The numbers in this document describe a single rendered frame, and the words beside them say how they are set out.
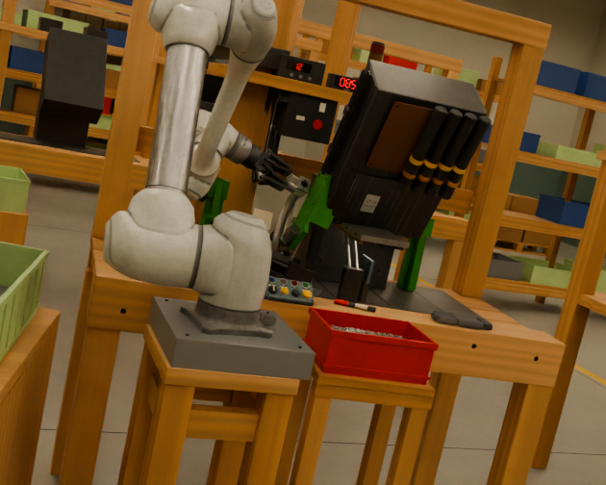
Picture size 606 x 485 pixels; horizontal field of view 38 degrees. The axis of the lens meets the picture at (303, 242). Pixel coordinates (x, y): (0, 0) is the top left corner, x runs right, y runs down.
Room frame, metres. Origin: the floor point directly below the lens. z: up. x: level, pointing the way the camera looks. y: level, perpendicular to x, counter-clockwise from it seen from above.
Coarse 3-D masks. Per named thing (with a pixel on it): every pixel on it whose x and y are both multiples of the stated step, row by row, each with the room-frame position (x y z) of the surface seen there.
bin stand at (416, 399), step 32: (320, 384) 2.21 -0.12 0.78; (352, 384) 2.23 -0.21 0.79; (384, 384) 2.26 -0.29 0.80; (416, 384) 2.31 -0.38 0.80; (320, 416) 2.22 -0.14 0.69; (384, 416) 2.49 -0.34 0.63; (416, 416) 2.30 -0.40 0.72; (288, 448) 2.41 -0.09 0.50; (384, 448) 2.50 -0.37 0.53; (416, 448) 2.30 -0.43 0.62; (288, 480) 2.42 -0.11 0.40
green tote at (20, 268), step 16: (0, 256) 2.23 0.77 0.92; (16, 256) 2.24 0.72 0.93; (32, 256) 2.24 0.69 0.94; (48, 256) 2.26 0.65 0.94; (0, 272) 2.23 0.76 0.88; (16, 272) 2.24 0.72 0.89; (32, 272) 2.04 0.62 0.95; (16, 288) 1.87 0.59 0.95; (32, 288) 2.10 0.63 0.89; (0, 304) 1.71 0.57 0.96; (16, 304) 1.92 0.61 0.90; (32, 304) 2.12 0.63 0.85; (0, 320) 1.76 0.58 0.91; (16, 320) 1.95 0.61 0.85; (0, 336) 1.78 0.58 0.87; (16, 336) 1.97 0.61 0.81; (0, 352) 1.82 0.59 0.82
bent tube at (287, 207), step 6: (300, 180) 2.85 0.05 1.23; (306, 180) 2.86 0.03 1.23; (300, 186) 2.83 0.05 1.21; (306, 186) 2.86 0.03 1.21; (306, 192) 2.83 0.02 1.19; (288, 198) 2.89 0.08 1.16; (294, 198) 2.88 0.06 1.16; (288, 204) 2.89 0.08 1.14; (282, 210) 2.89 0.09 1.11; (288, 210) 2.89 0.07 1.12; (282, 216) 2.88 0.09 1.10; (276, 222) 2.87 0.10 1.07; (282, 222) 2.87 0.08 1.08; (276, 228) 2.85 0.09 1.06; (282, 228) 2.85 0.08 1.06; (276, 234) 2.82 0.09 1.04; (282, 234) 2.84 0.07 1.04; (276, 240) 2.80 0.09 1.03; (276, 246) 2.78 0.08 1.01
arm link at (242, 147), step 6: (240, 138) 2.75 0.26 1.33; (246, 138) 2.77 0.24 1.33; (240, 144) 2.74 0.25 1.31; (246, 144) 2.75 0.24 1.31; (234, 150) 2.73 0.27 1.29; (240, 150) 2.74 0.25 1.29; (246, 150) 2.75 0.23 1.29; (228, 156) 2.75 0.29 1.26; (234, 156) 2.74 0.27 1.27; (240, 156) 2.74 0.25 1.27; (246, 156) 2.76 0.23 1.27; (234, 162) 2.77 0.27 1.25; (240, 162) 2.76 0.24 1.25
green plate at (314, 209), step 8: (320, 176) 2.82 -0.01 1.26; (328, 176) 2.76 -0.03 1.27; (320, 184) 2.79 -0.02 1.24; (328, 184) 2.76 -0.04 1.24; (312, 192) 2.82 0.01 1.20; (320, 192) 2.75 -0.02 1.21; (328, 192) 2.77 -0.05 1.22; (312, 200) 2.79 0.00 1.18; (320, 200) 2.76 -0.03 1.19; (304, 208) 2.82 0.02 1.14; (312, 208) 2.75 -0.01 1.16; (320, 208) 2.77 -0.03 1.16; (304, 216) 2.78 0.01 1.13; (312, 216) 2.75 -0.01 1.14; (320, 216) 2.77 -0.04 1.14; (328, 216) 2.77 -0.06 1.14; (320, 224) 2.77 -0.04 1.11; (328, 224) 2.78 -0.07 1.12
